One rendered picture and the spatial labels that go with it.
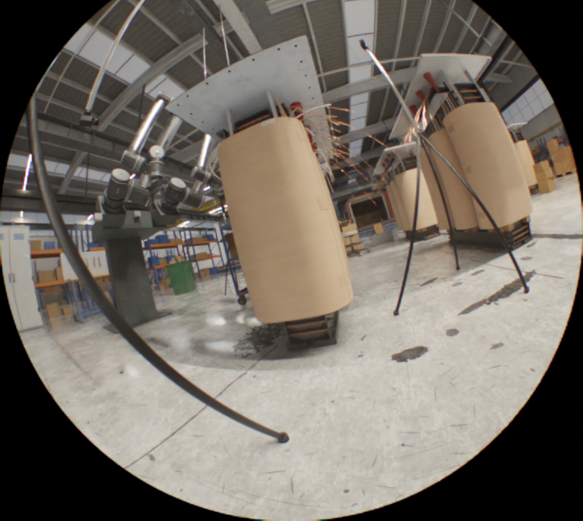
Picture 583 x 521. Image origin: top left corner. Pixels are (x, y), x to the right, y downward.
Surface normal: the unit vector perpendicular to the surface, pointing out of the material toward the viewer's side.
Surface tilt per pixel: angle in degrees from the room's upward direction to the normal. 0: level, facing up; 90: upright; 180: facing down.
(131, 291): 90
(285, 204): 90
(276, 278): 90
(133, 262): 90
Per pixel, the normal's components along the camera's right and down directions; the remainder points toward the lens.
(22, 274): 0.93, -0.27
